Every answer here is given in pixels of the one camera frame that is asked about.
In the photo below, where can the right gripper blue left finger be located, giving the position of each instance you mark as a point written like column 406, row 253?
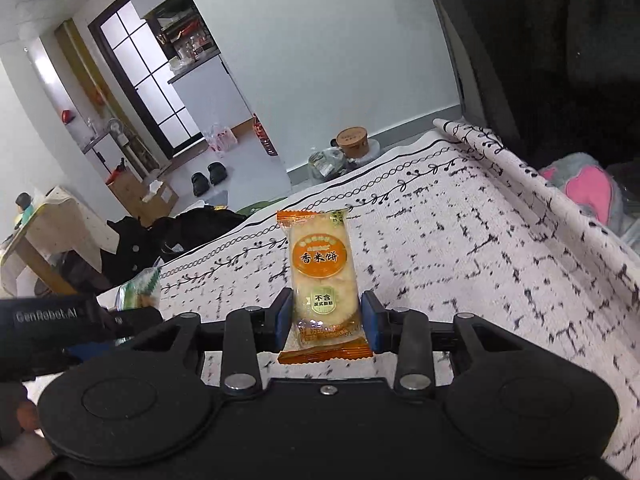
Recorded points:
column 280, row 318

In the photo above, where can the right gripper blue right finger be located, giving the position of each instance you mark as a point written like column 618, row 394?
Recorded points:
column 374, row 321

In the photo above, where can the orange rice cracker packet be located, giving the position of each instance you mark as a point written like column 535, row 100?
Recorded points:
column 326, row 318

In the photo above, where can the teal yellow snack packet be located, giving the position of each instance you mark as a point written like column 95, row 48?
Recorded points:
column 140, row 292

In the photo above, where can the person's left hand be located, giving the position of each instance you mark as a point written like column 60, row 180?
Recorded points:
column 18, row 413

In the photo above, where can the yellow leg round table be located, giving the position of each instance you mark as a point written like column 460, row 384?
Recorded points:
column 21, row 254

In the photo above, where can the dotted cream tablecloth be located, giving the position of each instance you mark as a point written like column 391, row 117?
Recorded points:
column 67, row 224

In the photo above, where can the patterned white bed cloth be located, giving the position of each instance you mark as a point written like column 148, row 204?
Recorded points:
column 455, row 222

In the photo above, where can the black bag on floor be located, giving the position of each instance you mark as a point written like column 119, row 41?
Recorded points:
column 172, row 237

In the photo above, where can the small doll figure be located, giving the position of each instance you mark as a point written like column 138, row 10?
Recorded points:
column 25, row 207

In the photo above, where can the left black slipper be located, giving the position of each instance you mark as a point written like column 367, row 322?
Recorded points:
column 200, row 184

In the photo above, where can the black slipper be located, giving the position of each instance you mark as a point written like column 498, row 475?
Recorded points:
column 200, row 184
column 217, row 173

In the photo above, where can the clear plastic bag of items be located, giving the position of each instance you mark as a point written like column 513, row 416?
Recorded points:
column 327, row 164

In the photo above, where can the right black slipper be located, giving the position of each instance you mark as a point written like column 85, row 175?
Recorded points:
column 217, row 173

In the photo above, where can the open cardboard box on floor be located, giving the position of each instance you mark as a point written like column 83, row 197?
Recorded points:
column 145, row 203

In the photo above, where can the brown lidded paper tub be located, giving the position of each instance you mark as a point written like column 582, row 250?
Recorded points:
column 353, row 141

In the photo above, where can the red oil bottle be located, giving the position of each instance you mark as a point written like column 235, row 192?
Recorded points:
column 263, row 137

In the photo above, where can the white kitchen cabinet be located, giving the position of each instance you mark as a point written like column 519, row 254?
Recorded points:
column 210, row 95

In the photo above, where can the pink grey plush cushion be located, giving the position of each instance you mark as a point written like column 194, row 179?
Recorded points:
column 581, row 178

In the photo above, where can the hanging dark clothes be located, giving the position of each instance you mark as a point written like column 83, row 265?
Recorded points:
column 555, row 76

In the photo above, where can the black frame glass door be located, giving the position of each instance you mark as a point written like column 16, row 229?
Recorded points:
column 142, row 70

